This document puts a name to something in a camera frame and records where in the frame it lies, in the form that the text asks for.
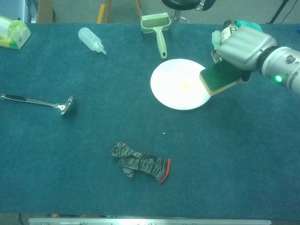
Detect blue carpet table mat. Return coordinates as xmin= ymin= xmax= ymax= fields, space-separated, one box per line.
xmin=0 ymin=22 xmax=300 ymax=220

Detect translucent plastic squeeze bottle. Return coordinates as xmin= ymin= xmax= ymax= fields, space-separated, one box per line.
xmin=78 ymin=27 xmax=107 ymax=55

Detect tea bottle with label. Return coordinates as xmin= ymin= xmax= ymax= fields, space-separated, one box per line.
xmin=220 ymin=20 xmax=240 ymax=44

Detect grey striped work glove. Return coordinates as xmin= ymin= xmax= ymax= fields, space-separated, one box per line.
xmin=110 ymin=141 xmax=172 ymax=185

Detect aluminium profile rail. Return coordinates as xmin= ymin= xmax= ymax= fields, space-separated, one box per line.
xmin=28 ymin=217 xmax=272 ymax=225

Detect light green handled dustpan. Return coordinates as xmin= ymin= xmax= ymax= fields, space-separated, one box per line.
xmin=140 ymin=12 xmax=173 ymax=59

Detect white round plate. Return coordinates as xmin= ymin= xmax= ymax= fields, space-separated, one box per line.
xmin=150 ymin=58 xmax=211 ymax=110

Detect yellow green tissue pack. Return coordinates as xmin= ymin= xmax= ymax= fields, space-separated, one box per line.
xmin=0 ymin=15 xmax=32 ymax=50

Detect green yellow sponge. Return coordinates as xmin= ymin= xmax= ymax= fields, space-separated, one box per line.
xmin=199 ymin=60 xmax=243 ymax=96

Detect stainless steel ladle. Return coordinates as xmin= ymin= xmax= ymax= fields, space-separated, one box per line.
xmin=0 ymin=94 xmax=75 ymax=115

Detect wooden frame legs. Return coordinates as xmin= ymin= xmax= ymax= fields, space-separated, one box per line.
xmin=97 ymin=0 xmax=143 ymax=23

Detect brown cardboard box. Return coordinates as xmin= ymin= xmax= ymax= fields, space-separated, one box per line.
xmin=36 ymin=0 xmax=56 ymax=23

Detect black tripod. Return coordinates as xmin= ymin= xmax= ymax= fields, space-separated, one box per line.
xmin=266 ymin=0 xmax=291 ymax=24

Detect light green scrubbing brush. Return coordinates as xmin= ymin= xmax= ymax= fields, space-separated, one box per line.
xmin=211 ymin=30 xmax=222 ymax=49

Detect black round stool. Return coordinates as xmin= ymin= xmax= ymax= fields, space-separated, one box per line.
xmin=161 ymin=0 xmax=218 ymax=24

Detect teal plastic package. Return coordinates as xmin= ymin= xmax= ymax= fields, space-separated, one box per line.
xmin=235 ymin=20 xmax=263 ymax=32

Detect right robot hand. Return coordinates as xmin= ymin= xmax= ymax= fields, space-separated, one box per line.
xmin=211 ymin=26 xmax=278 ymax=83

